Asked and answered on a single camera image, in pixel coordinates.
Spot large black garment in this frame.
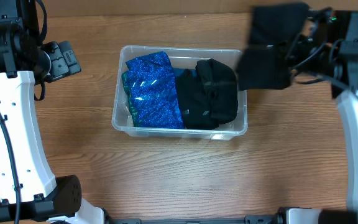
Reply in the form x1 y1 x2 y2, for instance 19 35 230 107
236 2 309 91

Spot black taped garment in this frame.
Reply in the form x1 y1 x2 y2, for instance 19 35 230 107
196 58 238 124

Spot sparkly blue sequin garment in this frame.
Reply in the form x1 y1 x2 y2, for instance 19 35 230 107
121 51 185 129

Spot blue denim jeans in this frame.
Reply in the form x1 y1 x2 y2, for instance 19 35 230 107
173 68 198 78

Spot small black garment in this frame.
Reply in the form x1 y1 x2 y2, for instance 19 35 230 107
175 76 219 130

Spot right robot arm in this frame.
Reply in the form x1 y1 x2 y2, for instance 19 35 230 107
276 8 358 223

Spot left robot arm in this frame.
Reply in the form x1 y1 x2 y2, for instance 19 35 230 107
0 0 110 223

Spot clear plastic storage bin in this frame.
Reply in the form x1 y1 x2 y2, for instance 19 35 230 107
111 45 248 141

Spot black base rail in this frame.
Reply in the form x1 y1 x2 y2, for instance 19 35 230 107
106 215 277 224

